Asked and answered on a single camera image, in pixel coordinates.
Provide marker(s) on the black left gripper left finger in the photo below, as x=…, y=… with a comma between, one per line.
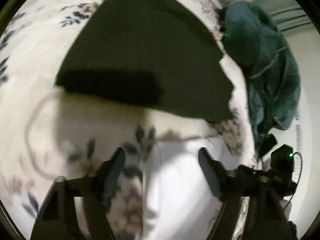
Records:
x=102, y=185

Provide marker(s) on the dark green velvet blanket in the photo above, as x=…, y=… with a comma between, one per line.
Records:
x=253, y=41

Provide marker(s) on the black cloth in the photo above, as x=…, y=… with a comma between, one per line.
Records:
x=150, y=53

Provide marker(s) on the white cloth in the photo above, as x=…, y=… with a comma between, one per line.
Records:
x=177, y=202

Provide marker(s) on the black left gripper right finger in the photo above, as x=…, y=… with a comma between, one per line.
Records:
x=221, y=181

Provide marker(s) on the floral bed quilt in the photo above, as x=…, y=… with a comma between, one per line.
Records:
x=47, y=132

